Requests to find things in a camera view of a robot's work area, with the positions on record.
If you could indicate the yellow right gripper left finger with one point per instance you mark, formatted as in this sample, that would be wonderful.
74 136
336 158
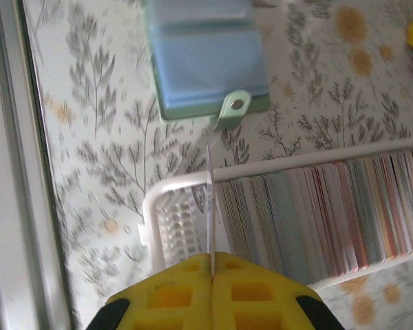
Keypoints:
179 302

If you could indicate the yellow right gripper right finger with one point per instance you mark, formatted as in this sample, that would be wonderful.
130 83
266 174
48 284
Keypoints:
254 302

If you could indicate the thin white card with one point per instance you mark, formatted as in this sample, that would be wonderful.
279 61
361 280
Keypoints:
211 206

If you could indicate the stack of cards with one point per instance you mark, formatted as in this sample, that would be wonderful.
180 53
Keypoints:
313 213

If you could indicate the white plastic basket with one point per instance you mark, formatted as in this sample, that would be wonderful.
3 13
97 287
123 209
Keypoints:
150 220

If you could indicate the aluminium front rail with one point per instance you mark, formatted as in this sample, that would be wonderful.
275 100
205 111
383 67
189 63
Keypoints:
17 172

